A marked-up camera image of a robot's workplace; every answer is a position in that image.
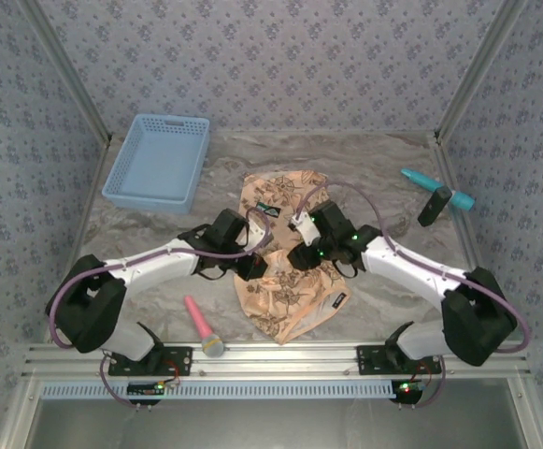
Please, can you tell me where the peach printed t-shirt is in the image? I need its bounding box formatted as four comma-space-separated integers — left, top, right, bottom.
233, 170, 351, 346

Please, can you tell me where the pink toy microphone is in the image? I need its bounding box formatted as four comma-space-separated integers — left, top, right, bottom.
183, 295, 227, 359

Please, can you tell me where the teal plastic stick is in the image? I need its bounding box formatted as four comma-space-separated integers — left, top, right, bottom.
400, 167, 477, 211

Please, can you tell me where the light blue plastic basket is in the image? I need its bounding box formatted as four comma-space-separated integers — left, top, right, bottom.
101, 113, 211, 215

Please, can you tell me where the black rectangular block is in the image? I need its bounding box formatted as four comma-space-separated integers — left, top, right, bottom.
417, 185, 453, 227

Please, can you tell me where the small left circuit board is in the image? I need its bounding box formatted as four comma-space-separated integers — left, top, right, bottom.
126, 381, 167, 398

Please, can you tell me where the small circuit board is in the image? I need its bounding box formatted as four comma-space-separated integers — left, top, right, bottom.
126, 381, 167, 398
392, 379, 426, 403

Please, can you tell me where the small right circuit board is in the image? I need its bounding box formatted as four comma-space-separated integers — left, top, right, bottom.
392, 379, 426, 403

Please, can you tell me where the grey metal panel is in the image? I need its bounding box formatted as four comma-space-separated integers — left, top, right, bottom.
0, 377, 543, 449

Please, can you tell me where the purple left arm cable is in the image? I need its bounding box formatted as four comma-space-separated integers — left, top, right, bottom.
47, 208, 273, 409

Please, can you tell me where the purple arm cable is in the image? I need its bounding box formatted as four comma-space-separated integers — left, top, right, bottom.
47, 208, 273, 409
296, 181, 533, 409

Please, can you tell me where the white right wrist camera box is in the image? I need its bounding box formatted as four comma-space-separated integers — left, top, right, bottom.
289, 212, 322, 244

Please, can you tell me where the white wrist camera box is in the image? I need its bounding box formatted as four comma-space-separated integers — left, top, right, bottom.
247, 219, 272, 244
289, 212, 322, 244

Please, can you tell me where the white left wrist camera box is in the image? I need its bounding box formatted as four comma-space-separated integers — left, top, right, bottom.
247, 219, 272, 244

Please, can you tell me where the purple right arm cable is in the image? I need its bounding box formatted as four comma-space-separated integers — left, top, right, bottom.
296, 181, 533, 409

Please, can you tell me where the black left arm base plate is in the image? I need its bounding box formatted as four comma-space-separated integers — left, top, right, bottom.
107, 345, 193, 378

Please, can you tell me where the aluminium mounting rail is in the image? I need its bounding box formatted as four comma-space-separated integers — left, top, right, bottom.
21, 340, 532, 379

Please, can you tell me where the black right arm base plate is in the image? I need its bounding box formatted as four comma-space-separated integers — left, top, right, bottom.
355, 344, 443, 376

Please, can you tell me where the light blue slotted cable duct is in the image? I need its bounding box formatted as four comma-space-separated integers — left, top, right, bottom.
40, 379, 393, 401

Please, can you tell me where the aluminium frame post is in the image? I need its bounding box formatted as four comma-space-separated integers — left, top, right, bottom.
433, 0, 530, 144
18, 0, 114, 147

